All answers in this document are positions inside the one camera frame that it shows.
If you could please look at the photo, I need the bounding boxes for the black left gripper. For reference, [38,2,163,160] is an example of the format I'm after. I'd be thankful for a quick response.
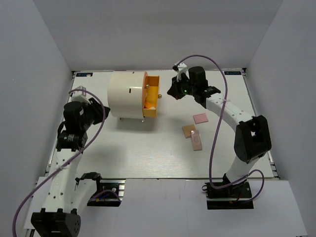
[80,97,111,130]

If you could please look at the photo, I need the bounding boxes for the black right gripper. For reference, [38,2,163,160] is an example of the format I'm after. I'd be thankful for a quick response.
[167,74,197,100]

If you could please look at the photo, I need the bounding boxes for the yellow drawer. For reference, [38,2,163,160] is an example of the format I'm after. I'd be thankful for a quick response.
[143,75,159,118]

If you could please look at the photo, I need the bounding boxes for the yellow sunscreen tube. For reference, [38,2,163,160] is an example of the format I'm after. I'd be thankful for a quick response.
[145,86,158,109]

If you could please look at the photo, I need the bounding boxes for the white cylindrical drawer organizer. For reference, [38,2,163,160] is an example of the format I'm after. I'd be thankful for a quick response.
[107,71,148,119]

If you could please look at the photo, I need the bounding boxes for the white egg-shaped bottle brown cap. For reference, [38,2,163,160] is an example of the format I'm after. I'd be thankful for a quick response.
[144,89,156,110]

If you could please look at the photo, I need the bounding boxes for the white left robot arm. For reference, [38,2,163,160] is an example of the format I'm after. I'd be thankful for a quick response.
[31,96,110,237]

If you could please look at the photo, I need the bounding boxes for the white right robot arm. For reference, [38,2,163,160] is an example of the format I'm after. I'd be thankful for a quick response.
[167,63,272,197]

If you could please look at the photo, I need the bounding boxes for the pink square compact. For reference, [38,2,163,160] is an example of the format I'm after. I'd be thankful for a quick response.
[193,113,208,124]

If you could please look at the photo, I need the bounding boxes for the beige square compact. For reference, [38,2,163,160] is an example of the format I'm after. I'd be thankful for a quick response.
[182,124,196,138]

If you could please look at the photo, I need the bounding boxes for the pale pink rectangular palette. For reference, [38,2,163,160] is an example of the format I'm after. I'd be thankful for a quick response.
[191,130,202,151]

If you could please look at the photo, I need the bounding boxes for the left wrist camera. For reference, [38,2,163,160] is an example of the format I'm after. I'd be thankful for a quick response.
[70,86,90,104]

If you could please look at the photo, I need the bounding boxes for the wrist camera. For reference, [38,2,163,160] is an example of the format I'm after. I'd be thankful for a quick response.
[70,86,90,104]
[172,62,188,77]

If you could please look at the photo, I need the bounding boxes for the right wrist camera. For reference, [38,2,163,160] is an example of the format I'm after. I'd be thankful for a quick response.
[172,62,188,77]

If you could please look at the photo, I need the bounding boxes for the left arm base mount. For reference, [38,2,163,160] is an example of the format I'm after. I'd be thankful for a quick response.
[87,179,125,207]

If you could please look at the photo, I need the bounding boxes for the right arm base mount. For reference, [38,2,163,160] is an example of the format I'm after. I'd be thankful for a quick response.
[202,181,254,210]

